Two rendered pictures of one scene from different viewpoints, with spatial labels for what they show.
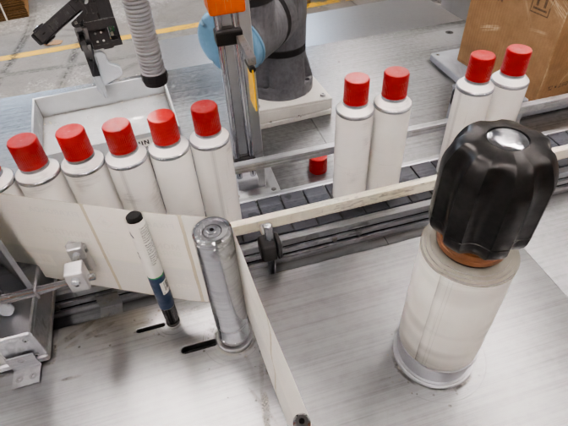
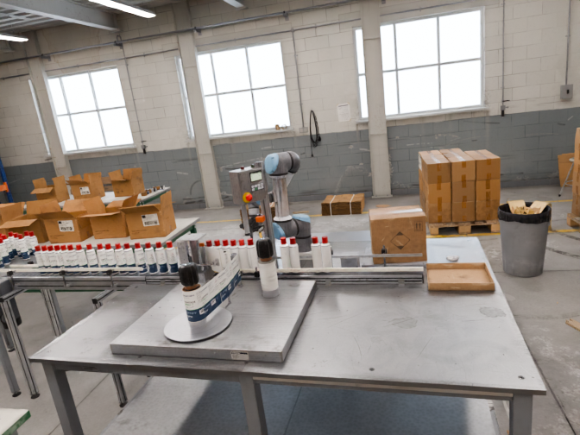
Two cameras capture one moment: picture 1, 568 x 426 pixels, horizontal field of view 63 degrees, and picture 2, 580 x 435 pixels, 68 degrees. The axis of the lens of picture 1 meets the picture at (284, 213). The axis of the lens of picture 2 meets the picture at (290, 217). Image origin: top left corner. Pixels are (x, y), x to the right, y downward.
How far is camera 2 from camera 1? 1.96 m
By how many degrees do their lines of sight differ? 39
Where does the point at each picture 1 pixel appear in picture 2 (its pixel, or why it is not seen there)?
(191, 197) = (244, 259)
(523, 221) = (263, 250)
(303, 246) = not seen: hidden behind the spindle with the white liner
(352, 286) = not seen: hidden behind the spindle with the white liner
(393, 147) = (293, 256)
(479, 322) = (265, 274)
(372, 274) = not seen: hidden behind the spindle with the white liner
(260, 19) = (284, 225)
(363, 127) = (283, 249)
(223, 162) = (251, 252)
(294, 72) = (303, 243)
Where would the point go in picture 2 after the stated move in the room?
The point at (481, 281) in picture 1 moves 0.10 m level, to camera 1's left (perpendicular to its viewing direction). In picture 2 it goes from (261, 262) to (244, 261)
